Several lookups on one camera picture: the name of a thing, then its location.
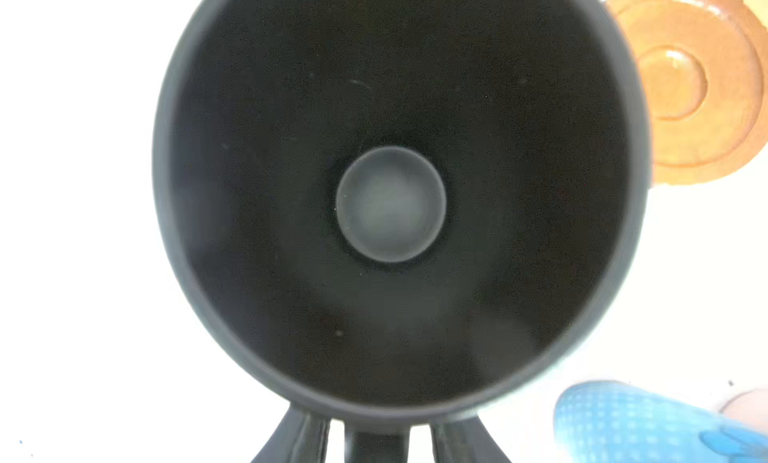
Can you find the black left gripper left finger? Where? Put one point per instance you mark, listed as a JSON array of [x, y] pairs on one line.
[[300, 437]]

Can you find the cream white mug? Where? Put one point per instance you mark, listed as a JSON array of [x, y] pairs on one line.
[[749, 408]]

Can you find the round brown wooden coaster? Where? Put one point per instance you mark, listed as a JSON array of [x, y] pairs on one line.
[[703, 64]]

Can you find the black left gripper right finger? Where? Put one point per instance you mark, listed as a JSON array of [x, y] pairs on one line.
[[465, 441]]

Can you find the black mug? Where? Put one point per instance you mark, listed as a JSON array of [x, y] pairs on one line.
[[394, 212]]

